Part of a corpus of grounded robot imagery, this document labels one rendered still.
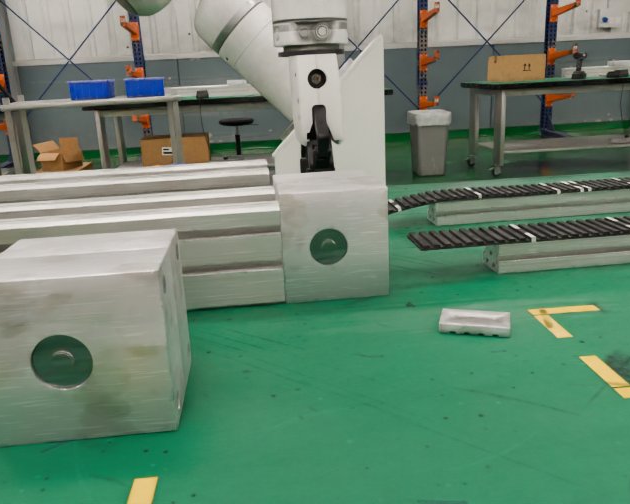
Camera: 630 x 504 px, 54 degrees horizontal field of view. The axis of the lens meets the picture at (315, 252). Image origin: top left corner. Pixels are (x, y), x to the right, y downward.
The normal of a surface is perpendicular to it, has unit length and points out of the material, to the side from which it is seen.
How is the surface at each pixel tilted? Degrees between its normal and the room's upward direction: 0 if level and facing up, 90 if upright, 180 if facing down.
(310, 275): 90
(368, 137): 90
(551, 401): 0
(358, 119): 90
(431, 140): 94
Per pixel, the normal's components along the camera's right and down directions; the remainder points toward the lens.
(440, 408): -0.04, -0.96
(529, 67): 0.19, 0.27
